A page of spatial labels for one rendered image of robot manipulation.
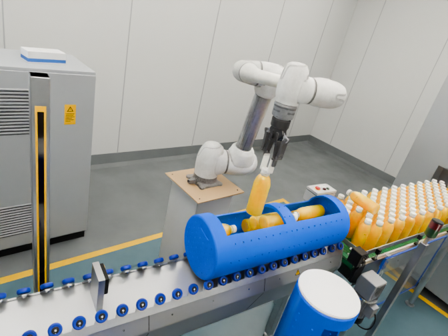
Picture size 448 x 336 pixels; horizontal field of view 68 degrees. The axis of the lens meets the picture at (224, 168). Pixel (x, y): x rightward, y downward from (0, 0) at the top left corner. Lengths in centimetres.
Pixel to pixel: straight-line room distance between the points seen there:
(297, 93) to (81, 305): 113
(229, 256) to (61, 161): 167
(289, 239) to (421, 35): 512
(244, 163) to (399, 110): 451
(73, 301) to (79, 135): 147
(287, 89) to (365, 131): 533
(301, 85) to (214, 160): 93
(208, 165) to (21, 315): 120
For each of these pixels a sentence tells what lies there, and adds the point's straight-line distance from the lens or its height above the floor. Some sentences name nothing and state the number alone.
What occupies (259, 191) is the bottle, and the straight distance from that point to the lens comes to 141.
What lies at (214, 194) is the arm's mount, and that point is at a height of 101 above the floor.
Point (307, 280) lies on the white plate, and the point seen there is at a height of 104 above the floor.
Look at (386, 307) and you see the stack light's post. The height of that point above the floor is 59.
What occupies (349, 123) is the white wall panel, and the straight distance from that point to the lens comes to 668.
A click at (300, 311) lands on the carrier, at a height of 96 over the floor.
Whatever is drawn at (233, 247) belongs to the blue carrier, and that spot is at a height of 117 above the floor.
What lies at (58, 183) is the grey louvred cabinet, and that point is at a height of 60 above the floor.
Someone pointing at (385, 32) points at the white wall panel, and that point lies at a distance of 656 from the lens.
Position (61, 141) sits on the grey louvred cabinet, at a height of 95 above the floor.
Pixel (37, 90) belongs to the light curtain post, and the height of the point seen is 165.
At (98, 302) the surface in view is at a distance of 140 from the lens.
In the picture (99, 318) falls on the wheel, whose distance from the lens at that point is 137.
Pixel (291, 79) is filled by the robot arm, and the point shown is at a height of 186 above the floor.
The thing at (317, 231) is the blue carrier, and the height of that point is 116.
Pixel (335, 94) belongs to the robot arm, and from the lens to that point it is 136.
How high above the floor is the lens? 203
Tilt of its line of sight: 25 degrees down
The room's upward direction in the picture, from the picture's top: 14 degrees clockwise
